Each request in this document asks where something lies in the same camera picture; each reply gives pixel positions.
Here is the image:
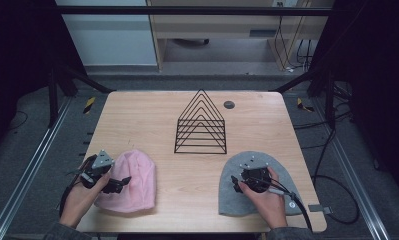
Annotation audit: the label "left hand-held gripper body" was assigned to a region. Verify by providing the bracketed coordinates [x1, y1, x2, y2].
[79, 149, 116, 190]

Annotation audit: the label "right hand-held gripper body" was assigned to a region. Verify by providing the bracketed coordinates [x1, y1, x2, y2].
[238, 161, 273, 195]

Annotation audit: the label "pink knit beanie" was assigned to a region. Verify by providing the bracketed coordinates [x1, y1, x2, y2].
[93, 148, 157, 214]

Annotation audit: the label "grey knit beanie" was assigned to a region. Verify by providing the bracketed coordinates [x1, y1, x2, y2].
[217, 150, 303, 217]

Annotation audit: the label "black wire rack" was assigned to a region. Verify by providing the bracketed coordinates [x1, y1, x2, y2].
[173, 88, 228, 155]

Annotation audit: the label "person's right hand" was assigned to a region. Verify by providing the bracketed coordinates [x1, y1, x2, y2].
[238, 166, 289, 231]

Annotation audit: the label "person's left hand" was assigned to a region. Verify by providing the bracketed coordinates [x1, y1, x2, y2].
[58, 170, 112, 230]

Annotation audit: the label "yellow black tape piece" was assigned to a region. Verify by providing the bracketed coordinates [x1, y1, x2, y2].
[82, 96, 97, 115]
[296, 97, 316, 113]

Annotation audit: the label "grey tag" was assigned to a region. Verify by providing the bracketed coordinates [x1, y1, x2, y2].
[308, 203, 334, 215]

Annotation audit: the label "white cabinet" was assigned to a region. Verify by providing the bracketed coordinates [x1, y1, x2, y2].
[54, 0, 158, 67]

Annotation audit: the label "black curtain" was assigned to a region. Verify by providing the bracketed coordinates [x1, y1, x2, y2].
[0, 0, 88, 161]
[308, 0, 399, 203]

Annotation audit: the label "grey flat floor device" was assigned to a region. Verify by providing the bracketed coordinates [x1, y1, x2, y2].
[171, 37, 211, 47]

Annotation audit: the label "left hand-held gripper cable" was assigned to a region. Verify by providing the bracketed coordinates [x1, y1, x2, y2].
[57, 154, 98, 218]

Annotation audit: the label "aluminium floor rail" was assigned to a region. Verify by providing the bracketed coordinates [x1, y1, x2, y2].
[311, 96, 392, 240]
[0, 96, 73, 240]

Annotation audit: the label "black metal frame stand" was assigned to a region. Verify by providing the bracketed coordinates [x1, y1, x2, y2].
[47, 63, 117, 130]
[272, 68, 337, 130]

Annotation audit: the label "thin black floor cable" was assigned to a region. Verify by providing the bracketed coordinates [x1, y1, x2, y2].
[6, 109, 30, 132]

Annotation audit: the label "looped black floor cable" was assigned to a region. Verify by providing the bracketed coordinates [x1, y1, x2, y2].
[311, 126, 361, 225]

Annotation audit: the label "hanging desk cables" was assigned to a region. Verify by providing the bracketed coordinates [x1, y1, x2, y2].
[274, 1, 314, 73]

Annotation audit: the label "black metal frame bar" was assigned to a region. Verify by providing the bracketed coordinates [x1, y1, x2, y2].
[54, 5, 335, 17]

